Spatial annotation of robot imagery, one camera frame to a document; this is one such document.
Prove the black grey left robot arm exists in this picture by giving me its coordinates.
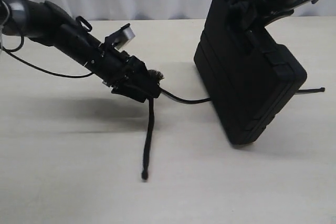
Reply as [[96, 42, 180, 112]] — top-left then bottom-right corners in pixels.
[[1, 0, 161, 102]]

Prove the black braided rope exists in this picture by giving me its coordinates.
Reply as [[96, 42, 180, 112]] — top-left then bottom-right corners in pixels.
[[140, 69, 326, 183]]

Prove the black plastic carrying case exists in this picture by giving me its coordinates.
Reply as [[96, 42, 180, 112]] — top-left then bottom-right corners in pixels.
[[194, 0, 307, 145]]

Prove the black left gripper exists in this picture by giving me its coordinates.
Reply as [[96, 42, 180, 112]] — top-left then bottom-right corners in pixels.
[[104, 52, 161, 103]]

